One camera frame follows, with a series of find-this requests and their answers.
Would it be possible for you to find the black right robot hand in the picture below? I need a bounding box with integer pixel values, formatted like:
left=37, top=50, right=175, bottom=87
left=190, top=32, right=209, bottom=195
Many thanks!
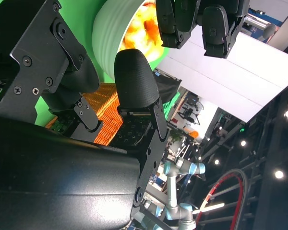
left=0, top=0, right=251, bottom=230

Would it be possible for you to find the pale green ribbed bowl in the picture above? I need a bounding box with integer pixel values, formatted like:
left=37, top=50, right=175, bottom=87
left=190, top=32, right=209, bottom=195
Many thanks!
left=92, top=0, right=170, bottom=83

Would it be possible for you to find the orange striped ring bread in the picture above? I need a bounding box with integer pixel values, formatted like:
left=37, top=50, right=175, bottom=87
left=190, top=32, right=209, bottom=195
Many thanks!
left=121, top=0, right=168, bottom=62

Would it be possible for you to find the silver blue-jointed robot arm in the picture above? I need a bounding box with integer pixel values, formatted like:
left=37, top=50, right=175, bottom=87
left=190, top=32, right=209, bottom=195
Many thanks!
left=134, top=158, right=207, bottom=230

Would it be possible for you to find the orange wicker basket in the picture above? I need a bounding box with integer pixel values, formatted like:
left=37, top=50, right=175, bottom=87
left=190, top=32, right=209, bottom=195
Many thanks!
left=45, top=82, right=125, bottom=146

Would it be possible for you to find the black backdrop curtain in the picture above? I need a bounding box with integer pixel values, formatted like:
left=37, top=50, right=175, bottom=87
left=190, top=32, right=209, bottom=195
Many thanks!
left=155, top=68, right=182, bottom=113

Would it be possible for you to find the green tablecloth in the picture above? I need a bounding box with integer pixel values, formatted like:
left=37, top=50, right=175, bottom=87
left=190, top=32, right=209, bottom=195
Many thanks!
left=0, top=0, right=171, bottom=127

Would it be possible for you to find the red and black hoop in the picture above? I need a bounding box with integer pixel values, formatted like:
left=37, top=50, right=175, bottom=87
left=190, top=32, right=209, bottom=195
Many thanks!
left=196, top=168, right=248, bottom=230

